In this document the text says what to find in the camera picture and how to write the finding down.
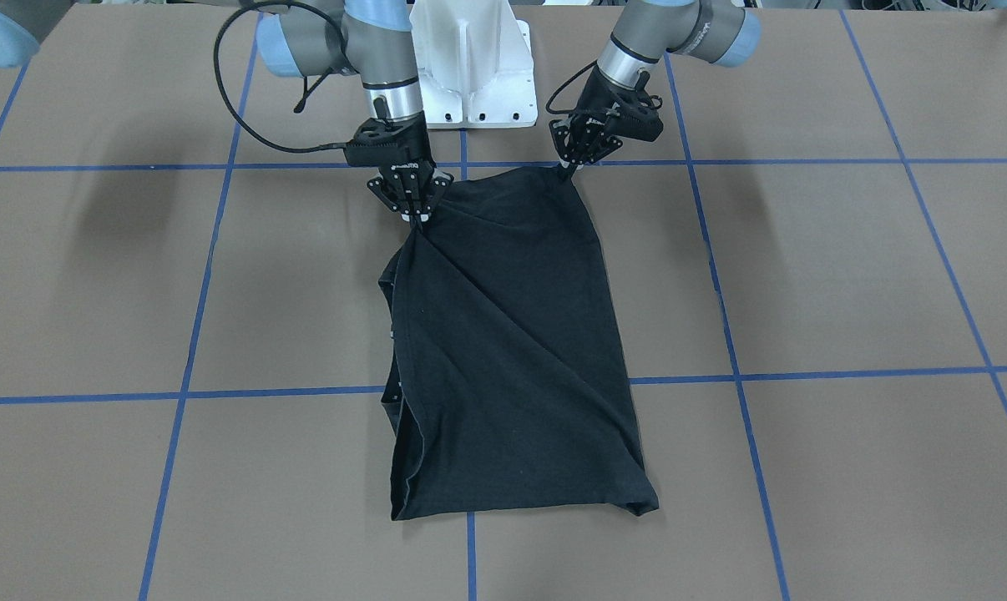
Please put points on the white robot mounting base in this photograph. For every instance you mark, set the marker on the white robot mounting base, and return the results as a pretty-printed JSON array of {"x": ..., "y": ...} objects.
[{"x": 475, "y": 64}]

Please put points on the brown table mat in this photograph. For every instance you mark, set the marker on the brown table mat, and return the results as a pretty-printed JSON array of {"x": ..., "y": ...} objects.
[{"x": 809, "y": 270}]

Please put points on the black graphic t-shirt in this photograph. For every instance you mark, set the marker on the black graphic t-shirt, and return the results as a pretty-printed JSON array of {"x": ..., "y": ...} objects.
[{"x": 508, "y": 387}]

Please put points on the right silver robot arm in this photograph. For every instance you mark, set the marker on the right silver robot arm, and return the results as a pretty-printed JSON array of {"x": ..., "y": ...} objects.
[{"x": 314, "y": 40}]

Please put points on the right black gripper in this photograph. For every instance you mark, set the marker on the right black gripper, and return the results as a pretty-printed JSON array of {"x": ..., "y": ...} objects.
[{"x": 414, "y": 171}]

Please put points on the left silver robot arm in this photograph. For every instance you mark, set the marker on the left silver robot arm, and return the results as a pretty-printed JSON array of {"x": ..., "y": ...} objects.
[{"x": 717, "y": 32}]

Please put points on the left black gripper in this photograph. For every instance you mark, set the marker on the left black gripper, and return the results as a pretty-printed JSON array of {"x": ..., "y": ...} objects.
[{"x": 589, "y": 118}]

